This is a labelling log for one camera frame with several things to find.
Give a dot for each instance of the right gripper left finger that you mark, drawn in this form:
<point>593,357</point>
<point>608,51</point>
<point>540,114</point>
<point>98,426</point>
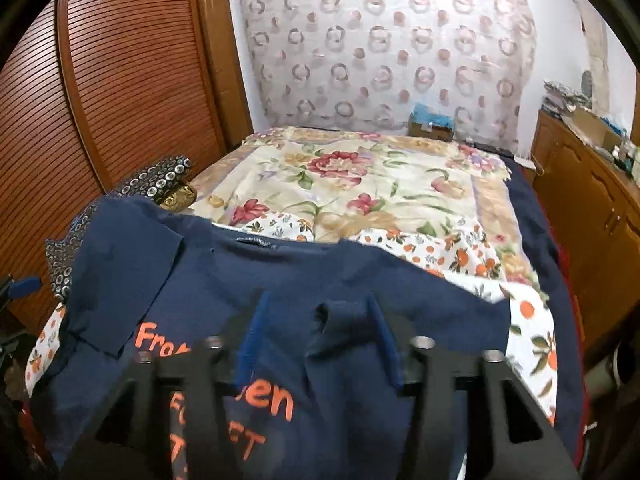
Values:
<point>241,343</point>

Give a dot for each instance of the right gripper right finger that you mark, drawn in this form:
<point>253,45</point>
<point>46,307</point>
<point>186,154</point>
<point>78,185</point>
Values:
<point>393,333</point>

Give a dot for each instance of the navy blue printed t-shirt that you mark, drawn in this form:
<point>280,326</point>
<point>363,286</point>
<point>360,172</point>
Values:
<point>318,405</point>

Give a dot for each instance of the flower-patterned bed quilt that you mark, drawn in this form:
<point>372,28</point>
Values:
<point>443,206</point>

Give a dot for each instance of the mustard yellow folded garment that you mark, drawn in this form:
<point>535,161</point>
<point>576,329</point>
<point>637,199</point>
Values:
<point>180,198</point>

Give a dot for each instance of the navy blue bed blanket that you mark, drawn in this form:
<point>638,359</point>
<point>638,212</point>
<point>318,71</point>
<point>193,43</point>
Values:
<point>543,254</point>

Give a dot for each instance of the cardboard box with blue cloth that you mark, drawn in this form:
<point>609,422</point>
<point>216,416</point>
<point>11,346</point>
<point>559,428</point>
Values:
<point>428,125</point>

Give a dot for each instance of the navy circle-patterned folded garment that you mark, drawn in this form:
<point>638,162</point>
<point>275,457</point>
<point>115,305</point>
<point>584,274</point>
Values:
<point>153,182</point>

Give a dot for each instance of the wooden sideboard cabinet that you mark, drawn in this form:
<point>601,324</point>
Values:
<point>594,213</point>

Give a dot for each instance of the wooden louvred wardrobe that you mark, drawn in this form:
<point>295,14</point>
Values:
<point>92,90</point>

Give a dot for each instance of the circle-patterned wall cloth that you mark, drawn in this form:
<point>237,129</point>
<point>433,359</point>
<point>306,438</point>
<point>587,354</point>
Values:
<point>366,64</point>

